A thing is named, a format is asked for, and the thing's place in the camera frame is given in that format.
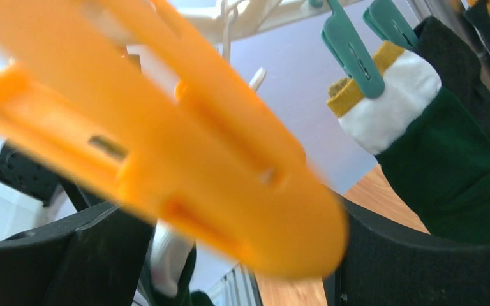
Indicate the dark green sock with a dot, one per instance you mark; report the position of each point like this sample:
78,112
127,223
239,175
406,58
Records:
432,152
168,268

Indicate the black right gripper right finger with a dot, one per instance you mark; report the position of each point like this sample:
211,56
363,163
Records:
387,263

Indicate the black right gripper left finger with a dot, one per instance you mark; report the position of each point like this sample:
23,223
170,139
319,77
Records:
93,257

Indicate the black sock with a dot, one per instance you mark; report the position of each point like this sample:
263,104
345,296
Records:
457,65

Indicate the orange plastic clothespin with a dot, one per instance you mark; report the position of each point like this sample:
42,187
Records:
214,162

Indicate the teal plastic clothespin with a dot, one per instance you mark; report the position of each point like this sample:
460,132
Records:
345,44

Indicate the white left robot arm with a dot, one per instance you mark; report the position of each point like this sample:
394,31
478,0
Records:
28,193

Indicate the white oval clip hanger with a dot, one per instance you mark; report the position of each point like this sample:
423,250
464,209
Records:
248,18

